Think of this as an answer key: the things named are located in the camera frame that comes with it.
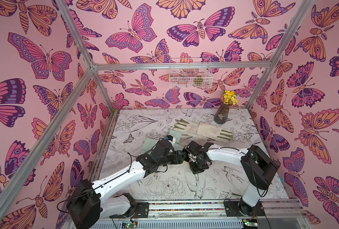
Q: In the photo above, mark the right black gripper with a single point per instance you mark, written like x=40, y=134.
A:
x=195, y=160

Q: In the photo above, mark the mint jewelry box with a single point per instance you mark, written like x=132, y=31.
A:
x=179, y=136
x=149, y=143

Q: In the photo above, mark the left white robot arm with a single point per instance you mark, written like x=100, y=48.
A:
x=92, y=200

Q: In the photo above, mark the yellow flowers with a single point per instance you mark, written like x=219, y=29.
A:
x=229, y=98

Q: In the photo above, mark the dark glass vase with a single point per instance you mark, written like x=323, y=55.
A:
x=221, y=116

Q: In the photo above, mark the white work glove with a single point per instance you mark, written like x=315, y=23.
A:
x=186, y=127
x=214, y=132

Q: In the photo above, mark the white work glove left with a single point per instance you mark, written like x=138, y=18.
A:
x=186, y=127

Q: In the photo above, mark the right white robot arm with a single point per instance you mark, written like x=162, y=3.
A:
x=258, y=166

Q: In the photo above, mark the white wire basket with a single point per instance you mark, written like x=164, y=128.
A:
x=190, y=75

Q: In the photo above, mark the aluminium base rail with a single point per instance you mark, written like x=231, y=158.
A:
x=210, y=214

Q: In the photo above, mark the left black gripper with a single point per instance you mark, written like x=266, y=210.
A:
x=176, y=157

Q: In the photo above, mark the white work glove right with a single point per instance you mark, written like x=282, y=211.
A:
x=214, y=132

